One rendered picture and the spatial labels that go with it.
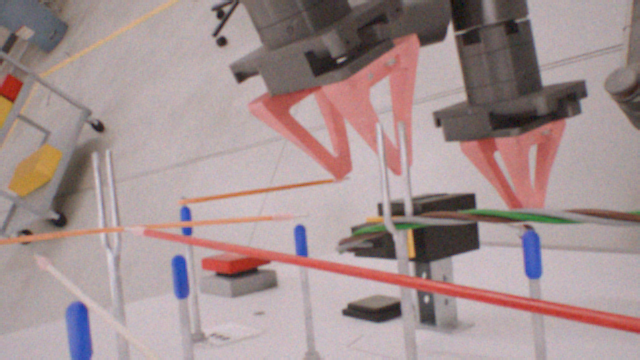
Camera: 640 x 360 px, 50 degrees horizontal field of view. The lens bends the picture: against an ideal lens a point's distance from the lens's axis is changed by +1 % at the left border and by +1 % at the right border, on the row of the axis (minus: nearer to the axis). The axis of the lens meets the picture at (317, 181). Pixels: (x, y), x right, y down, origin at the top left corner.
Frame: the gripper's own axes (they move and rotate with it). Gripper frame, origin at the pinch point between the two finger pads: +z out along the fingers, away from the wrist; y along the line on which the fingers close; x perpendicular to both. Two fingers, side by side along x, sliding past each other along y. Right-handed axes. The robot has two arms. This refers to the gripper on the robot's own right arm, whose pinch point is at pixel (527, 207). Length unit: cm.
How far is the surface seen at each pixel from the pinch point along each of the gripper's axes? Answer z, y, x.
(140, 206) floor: 31, -306, 98
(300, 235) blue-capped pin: -5.2, -1.0, -21.5
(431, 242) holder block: -2.0, 2.0, -13.6
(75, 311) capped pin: -8.5, 7.9, -37.9
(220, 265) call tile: 0.9, -24.1, -15.0
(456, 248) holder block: -0.8, 2.0, -11.4
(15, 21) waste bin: -132, -665, 181
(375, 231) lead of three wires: -5.7, 6.1, -21.7
